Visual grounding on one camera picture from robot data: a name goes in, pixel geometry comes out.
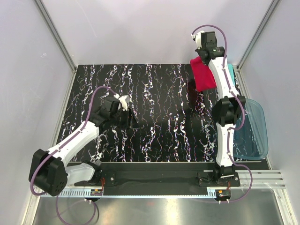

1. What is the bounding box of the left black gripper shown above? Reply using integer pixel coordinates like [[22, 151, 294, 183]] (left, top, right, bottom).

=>
[[110, 108, 140, 130]]

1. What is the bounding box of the red t shirt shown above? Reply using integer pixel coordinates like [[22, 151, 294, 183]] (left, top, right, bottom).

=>
[[190, 57, 217, 92]]

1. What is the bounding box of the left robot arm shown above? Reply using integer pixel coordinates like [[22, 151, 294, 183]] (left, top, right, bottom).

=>
[[29, 95, 138, 196]]

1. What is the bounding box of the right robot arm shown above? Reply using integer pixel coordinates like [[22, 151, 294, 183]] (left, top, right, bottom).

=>
[[195, 31, 246, 187]]

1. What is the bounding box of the folded cyan t shirt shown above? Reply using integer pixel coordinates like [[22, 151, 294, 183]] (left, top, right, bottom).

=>
[[228, 64, 236, 86]]

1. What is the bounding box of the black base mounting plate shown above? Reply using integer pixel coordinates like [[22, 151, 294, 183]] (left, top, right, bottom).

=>
[[75, 162, 240, 198]]

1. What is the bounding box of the clear blue plastic bin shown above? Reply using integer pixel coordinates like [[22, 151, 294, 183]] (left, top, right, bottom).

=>
[[233, 98, 269, 161]]

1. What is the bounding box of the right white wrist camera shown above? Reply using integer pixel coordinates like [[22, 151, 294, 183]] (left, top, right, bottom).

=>
[[191, 30, 204, 49]]

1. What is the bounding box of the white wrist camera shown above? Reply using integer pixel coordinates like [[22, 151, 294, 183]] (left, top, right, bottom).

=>
[[191, 30, 204, 49], [114, 94, 130, 111]]

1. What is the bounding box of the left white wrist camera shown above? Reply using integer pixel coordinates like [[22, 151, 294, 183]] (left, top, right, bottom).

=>
[[114, 94, 130, 111]]

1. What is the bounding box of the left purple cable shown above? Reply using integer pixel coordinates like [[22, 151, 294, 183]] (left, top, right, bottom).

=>
[[30, 86, 118, 223]]

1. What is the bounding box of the right aluminium frame post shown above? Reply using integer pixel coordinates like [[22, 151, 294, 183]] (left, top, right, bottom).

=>
[[236, 0, 282, 71]]

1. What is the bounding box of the aluminium frame post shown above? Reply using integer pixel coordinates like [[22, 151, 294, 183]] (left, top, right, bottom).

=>
[[236, 0, 282, 71], [33, 0, 77, 73]]

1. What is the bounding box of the left aluminium frame post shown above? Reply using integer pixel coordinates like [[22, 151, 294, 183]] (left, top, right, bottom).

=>
[[33, 0, 77, 73]]

